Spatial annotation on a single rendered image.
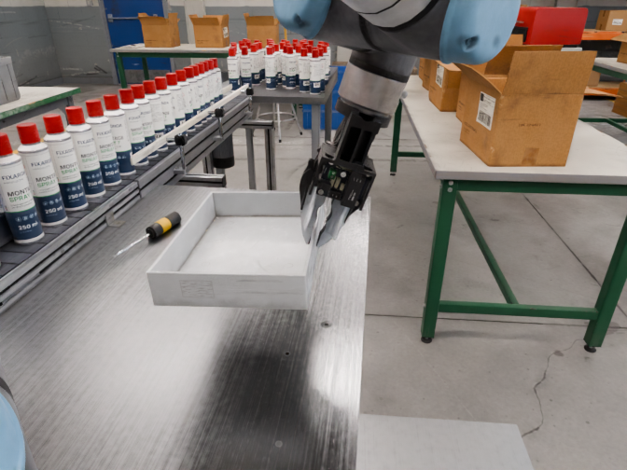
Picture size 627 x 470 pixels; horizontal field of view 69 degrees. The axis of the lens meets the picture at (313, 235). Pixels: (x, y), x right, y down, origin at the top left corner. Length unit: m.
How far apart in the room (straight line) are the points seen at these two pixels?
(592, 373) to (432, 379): 0.63
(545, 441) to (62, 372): 1.49
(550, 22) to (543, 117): 3.87
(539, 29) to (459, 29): 5.13
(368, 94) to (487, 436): 0.43
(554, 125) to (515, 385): 0.95
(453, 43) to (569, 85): 1.35
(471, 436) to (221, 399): 0.31
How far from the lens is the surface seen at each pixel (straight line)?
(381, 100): 0.55
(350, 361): 0.68
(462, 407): 1.81
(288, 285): 0.56
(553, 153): 1.77
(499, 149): 1.69
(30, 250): 0.99
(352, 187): 0.57
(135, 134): 1.33
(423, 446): 0.60
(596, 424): 1.94
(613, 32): 7.81
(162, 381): 0.68
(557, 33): 5.61
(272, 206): 0.81
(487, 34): 0.39
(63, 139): 1.07
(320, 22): 0.46
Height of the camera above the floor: 1.29
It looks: 27 degrees down
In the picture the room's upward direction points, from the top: straight up
